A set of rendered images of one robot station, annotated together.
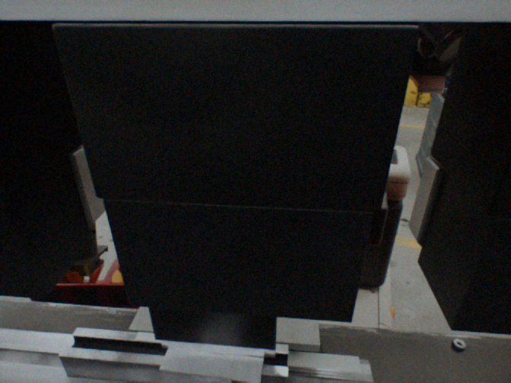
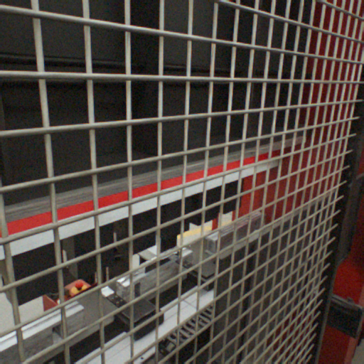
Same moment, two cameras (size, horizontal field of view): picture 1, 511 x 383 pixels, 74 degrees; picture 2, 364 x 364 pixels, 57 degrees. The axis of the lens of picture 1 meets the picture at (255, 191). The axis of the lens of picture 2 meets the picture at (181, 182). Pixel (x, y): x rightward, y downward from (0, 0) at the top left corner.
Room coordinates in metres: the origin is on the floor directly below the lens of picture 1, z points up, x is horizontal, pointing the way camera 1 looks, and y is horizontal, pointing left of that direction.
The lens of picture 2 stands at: (-0.64, 1.02, 1.75)
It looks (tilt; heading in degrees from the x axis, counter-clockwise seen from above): 18 degrees down; 308
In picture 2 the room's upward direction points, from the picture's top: 2 degrees clockwise
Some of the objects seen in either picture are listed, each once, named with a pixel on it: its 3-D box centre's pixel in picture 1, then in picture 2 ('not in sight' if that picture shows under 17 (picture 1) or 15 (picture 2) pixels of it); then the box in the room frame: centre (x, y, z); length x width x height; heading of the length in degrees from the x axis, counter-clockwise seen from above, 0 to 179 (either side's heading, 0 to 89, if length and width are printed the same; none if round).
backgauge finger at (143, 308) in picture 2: not in sight; (124, 304); (0.07, 0.39, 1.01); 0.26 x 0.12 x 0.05; 175
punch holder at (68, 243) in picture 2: not in sight; (89, 245); (0.23, 0.41, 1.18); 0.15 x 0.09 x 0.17; 85
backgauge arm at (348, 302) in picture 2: not in sight; (289, 286); (-0.23, -0.38, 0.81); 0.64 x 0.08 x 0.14; 175
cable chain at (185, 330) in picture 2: not in sight; (207, 319); (-0.19, 0.28, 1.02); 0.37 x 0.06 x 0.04; 85
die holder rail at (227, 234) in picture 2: not in sight; (237, 232); (0.14, -0.51, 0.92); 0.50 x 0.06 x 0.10; 85
